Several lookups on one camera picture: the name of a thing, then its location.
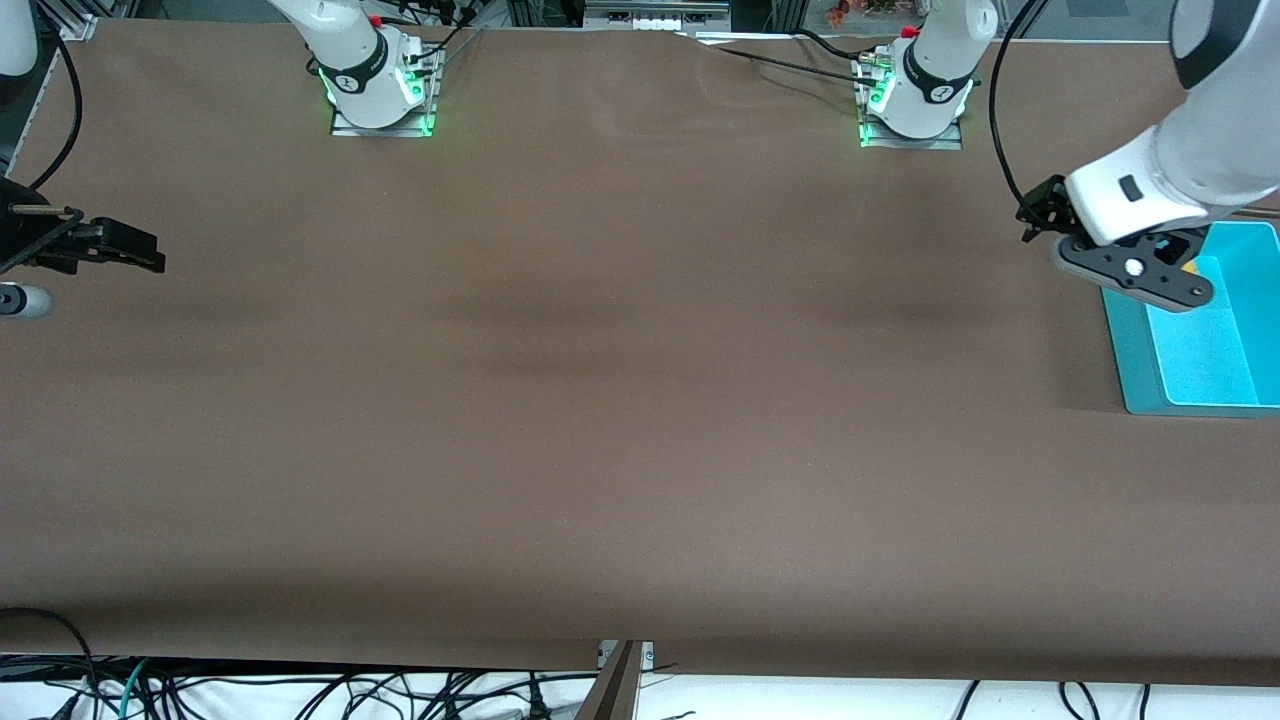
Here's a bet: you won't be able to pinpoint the teal plastic bin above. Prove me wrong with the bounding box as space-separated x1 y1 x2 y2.
1100 222 1280 417

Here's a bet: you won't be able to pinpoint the black cable tangle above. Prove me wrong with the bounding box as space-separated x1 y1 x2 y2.
100 660 601 720

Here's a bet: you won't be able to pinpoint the grey power strip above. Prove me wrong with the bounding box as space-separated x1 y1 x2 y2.
583 0 733 33

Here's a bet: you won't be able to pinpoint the metal table edge bracket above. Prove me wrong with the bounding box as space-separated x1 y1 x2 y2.
573 640 656 720

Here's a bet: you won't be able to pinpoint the black looped cable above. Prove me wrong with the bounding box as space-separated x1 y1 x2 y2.
0 607 101 720

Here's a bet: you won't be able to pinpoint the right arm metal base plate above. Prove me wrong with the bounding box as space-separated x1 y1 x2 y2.
330 45 438 139

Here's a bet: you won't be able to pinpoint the teal cable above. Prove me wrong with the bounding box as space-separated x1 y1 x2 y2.
118 658 153 720

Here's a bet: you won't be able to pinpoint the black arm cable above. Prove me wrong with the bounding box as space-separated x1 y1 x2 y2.
988 0 1047 203
32 22 85 191

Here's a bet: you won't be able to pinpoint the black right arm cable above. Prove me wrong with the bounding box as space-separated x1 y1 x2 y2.
32 22 85 191

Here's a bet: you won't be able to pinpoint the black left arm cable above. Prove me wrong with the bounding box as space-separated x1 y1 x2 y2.
988 0 1047 203

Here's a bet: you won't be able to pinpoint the short black base cable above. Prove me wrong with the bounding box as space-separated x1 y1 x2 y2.
795 28 891 66

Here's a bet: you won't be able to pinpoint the orange background objects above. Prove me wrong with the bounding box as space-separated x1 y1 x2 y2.
825 0 926 26

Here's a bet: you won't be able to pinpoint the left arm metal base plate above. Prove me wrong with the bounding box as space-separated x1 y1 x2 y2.
858 55 964 151

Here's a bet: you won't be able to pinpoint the black plug cables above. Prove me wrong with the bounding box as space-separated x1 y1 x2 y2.
395 0 486 79

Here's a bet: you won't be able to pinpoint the long black base cable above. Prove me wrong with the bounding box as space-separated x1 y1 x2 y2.
688 36 881 91

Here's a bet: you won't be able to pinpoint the aluminium frame corner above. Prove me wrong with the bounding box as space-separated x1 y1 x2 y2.
55 0 101 43

